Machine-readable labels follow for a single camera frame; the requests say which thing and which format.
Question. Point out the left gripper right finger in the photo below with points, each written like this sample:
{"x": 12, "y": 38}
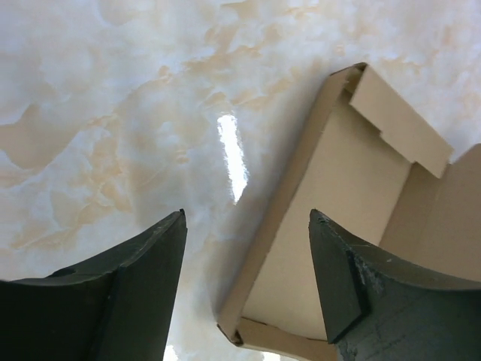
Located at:
{"x": 377, "y": 306}

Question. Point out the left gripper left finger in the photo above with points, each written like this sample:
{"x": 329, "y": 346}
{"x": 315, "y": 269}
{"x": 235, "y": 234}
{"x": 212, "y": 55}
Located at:
{"x": 116, "y": 305}

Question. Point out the brown cardboard box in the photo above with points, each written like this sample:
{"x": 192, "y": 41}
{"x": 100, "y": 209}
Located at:
{"x": 369, "y": 162}

